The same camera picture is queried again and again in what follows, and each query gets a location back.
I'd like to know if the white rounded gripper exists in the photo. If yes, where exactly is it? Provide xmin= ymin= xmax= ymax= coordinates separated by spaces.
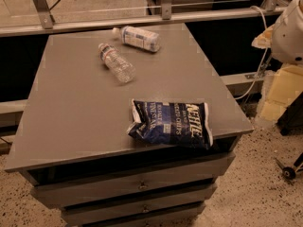
xmin=251 ymin=0 xmax=303 ymax=121

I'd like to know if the metal railing frame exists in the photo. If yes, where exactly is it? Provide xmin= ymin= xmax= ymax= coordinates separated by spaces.
xmin=0 ymin=0 xmax=292 ymax=37

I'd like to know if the black caster wheel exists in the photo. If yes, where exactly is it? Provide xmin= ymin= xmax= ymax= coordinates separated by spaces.
xmin=276 ymin=153 xmax=303 ymax=180

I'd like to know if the white labelled plastic bottle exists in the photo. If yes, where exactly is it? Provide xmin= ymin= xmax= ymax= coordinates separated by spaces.
xmin=112 ymin=26 xmax=160 ymax=53

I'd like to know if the grey drawer cabinet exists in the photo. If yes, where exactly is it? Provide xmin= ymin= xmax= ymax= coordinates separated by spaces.
xmin=5 ymin=24 xmax=252 ymax=227

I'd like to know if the clear plastic water bottle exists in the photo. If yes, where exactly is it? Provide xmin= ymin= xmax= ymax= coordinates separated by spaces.
xmin=98 ymin=44 xmax=135 ymax=83

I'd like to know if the blue Kettle chips bag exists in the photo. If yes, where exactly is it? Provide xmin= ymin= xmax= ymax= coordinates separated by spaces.
xmin=127 ymin=100 xmax=213 ymax=149

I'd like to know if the white cable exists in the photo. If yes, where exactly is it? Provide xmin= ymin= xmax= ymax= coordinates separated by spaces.
xmin=234 ymin=5 xmax=271 ymax=101

